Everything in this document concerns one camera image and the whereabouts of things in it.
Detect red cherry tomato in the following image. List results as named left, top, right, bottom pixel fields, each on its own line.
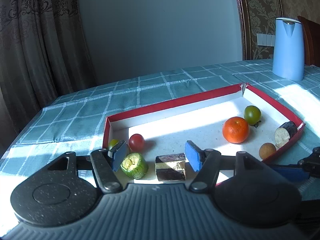
left=129, top=134, right=145, bottom=152

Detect orange tangerine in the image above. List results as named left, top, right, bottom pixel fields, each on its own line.
left=222, top=116, right=249, bottom=144

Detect large green tomato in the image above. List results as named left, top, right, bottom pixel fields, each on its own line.
left=244, top=105, right=261, bottom=127

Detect small green tomato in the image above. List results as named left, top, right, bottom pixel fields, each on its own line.
left=108, top=139, right=119, bottom=150

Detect cut cucumber piece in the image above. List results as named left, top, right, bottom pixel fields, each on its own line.
left=120, top=153, right=149, bottom=179

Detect brown longan fruit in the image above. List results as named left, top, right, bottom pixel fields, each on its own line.
left=259, top=142, right=277, bottom=160

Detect teal plaid tablecloth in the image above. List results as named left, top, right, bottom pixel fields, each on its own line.
left=1, top=59, right=319, bottom=235

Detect red cardboard tray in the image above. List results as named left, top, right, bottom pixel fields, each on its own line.
left=103, top=83, right=305, bottom=184

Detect blue electric kettle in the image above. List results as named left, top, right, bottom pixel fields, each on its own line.
left=272, top=17, right=304, bottom=81

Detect dark patterned curtain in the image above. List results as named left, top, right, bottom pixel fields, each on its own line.
left=1, top=0, right=96, bottom=131

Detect dark wooden chair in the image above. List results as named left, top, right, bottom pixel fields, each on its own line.
left=298, top=16, right=320, bottom=67

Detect white wall switch panel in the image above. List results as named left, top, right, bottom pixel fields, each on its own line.
left=257, top=34, right=275, bottom=47

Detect dark wooden door frame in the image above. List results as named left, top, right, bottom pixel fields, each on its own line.
left=236, top=0, right=283, bottom=60

